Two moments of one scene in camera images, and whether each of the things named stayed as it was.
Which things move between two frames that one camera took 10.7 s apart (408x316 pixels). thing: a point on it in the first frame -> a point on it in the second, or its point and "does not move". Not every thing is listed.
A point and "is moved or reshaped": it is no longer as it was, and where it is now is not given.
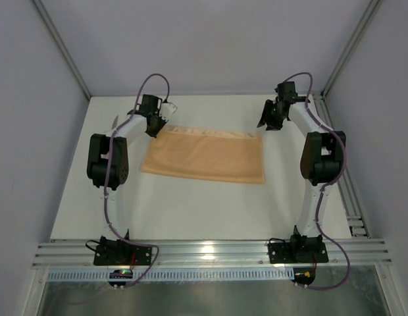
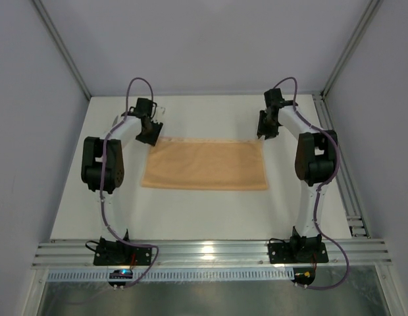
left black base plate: [116, 254] does not move
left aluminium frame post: [59, 39] does not move
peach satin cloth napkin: [209, 153] is moved or reshaped
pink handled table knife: [115, 122] does not move
